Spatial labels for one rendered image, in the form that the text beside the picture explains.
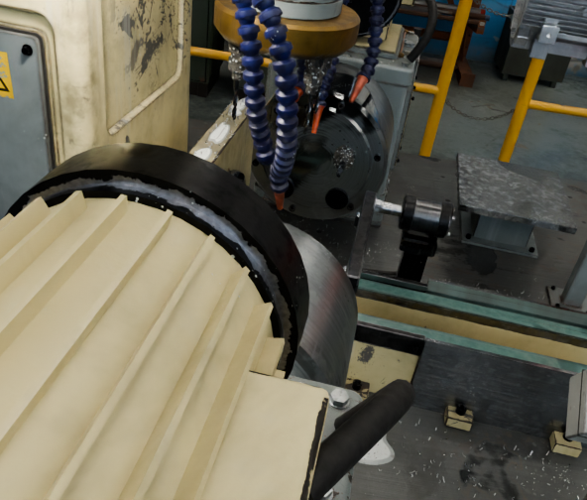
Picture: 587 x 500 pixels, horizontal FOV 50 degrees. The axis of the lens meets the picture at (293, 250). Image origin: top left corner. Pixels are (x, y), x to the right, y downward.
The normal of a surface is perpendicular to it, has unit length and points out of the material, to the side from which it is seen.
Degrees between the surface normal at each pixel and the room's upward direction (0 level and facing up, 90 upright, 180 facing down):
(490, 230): 90
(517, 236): 90
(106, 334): 22
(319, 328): 43
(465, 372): 90
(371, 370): 90
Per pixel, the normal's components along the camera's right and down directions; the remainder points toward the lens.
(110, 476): 0.73, -0.48
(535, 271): 0.12, -0.82
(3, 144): -0.20, 0.53
